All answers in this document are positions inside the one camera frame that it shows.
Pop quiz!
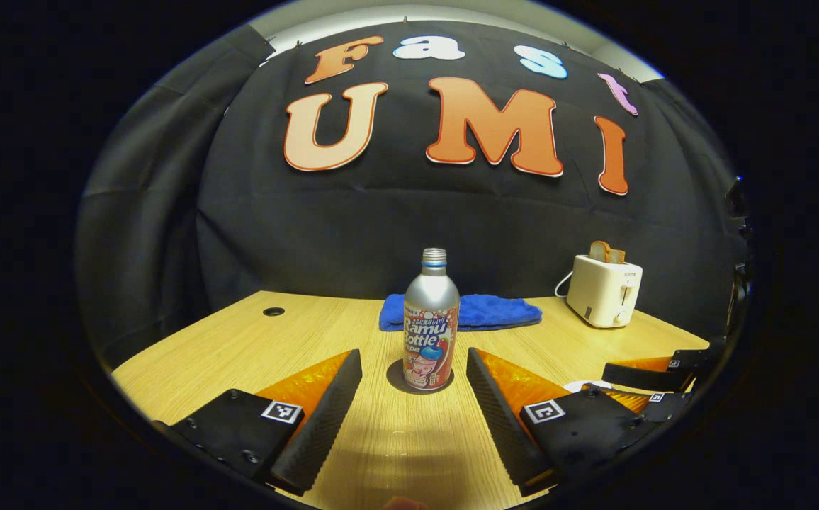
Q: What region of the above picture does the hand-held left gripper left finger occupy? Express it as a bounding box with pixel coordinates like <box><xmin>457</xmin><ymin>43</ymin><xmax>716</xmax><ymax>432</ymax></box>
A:
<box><xmin>154</xmin><ymin>348</ymin><xmax>363</xmax><ymax>497</ymax></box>

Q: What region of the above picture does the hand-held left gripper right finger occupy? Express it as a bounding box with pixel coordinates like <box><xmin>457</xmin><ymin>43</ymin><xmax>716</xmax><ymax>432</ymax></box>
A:
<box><xmin>466</xmin><ymin>347</ymin><xmax>658</xmax><ymax>497</ymax></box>

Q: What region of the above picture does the dark round coaster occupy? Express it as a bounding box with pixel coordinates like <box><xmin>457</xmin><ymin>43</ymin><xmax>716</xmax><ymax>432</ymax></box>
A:
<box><xmin>386</xmin><ymin>358</ymin><xmax>455</xmax><ymax>395</ymax></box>

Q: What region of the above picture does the silver water bottle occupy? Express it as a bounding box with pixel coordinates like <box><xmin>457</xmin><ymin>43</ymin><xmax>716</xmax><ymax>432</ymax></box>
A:
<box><xmin>402</xmin><ymin>248</ymin><xmax>461</xmax><ymax>392</ymax></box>

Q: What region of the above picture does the white toaster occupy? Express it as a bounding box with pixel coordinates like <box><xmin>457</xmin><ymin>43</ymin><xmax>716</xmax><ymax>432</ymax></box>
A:
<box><xmin>566</xmin><ymin>254</ymin><xmax>643</xmax><ymax>329</ymax></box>

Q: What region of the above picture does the blue folded towel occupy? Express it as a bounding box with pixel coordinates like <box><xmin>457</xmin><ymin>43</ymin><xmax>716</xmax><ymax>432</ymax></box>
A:
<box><xmin>379</xmin><ymin>293</ymin><xmax>543</xmax><ymax>332</ymax></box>

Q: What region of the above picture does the black backdrop cloth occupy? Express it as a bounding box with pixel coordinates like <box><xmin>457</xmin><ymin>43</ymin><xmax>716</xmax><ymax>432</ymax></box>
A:
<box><xmin>75</xmin><ymin>21</ymin><xmax>749</xmax><ymax>369</ymax></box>

